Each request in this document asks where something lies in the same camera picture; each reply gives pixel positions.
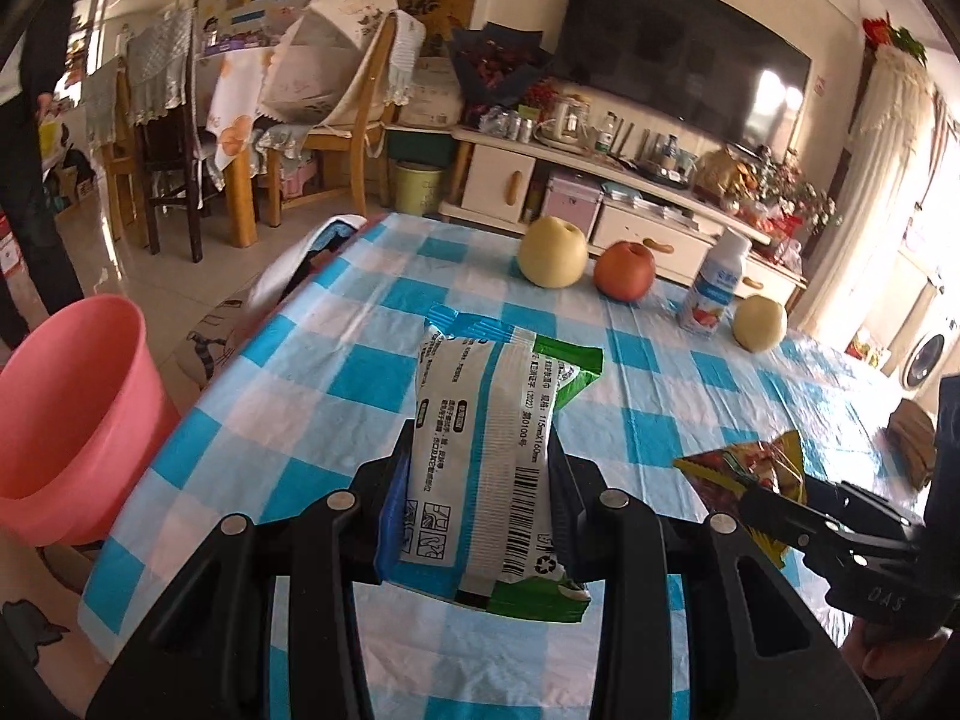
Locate red apple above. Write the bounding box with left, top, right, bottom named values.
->
left=595, top=240, right=656, bottom=303

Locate yellow pear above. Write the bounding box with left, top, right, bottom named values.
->
left=517, top=215, right=588, bottom=288
left=733, top=295, right=788, bottom=353

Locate white electric kettle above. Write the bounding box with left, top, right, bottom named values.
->
left=551, top=95, right=590, bottom=147

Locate green white wipes packet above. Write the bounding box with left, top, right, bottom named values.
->
left=390, top=304, right=605, bottom=625

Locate pink plastic bucket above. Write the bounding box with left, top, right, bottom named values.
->
left=0, top=294, right=181, bottom=547

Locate pink storage case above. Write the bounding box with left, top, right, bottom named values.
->
left=541, top=169, right=605, bottom=241

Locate light wooden chair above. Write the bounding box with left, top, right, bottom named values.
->
left=255, top=0, right=428, bottom=230

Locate dark wrapped red flower bouquet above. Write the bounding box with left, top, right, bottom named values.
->
left=448, top=22, right=556, bottom=113

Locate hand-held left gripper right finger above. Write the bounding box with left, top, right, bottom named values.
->
left=547, top=435, right=863, bottom=720

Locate white tv cabinet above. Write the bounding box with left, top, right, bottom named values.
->
left=439, top=124, right=811, bottom=316

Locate red gift bag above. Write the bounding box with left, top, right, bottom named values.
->
left=765, top=214, right=803, bottom=263

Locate white washing machine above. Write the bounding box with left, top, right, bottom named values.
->
left=896, top=307, right=953, bottom=391

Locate red yellow snack packet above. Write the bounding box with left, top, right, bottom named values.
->
left=673, top=429, right=809, bottom=571

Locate white printed chair cover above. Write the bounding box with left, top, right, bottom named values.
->
left=262, top=0, right=398, bottom=125

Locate green waste bin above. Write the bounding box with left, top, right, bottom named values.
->
left=391, top=160, right=445, bottom=217

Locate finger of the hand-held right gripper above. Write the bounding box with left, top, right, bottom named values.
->
left=806, top=481, right=923, bottom=541
left=739, top=491, right=860, bottom=575

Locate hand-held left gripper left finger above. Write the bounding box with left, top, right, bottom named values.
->
left=86, top=420, right=417, bottom=720

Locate white lace cover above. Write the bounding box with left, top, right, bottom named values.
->
left=847, top=52, right=946, bottom=301

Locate light blue knitted cloth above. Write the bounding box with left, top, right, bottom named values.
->
left=386, top=11, right=428, bottom=106

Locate dining table with printed cloth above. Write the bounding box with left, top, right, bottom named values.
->
left=199, top=45, right=286, bottom=248

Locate black flat screen television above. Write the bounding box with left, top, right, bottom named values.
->
left=551, top=0, right=815, bottom=158

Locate golden ornament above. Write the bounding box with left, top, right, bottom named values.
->
left=694, top=146, right=751, bottom=207

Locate dark wooden dining chair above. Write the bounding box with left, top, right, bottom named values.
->
left=124, top=11, right=207, bottom=263

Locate artificial flower arrangement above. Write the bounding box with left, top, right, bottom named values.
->
left=739, top=146, right=841, bottom=233

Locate blue white checked tablecloth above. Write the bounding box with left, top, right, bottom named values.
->
left=79, top=211, right=938, bottom=720

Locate person's right hand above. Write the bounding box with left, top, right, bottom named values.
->
left=836, top=611, right=946, bottom=702

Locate white blue plastic object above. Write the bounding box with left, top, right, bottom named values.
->
left=244, top=214, right=387, bottom=316

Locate brown wooden chair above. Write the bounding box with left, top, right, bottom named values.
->
left=889, top=397, right=938, bottom=488

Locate white strawberry yogurt bottle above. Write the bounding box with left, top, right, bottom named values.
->
left=677, top=229, right=752, bottom=338

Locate white rice bag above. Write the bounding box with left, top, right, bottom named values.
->
left=397, top=56, right=462, bottom=128

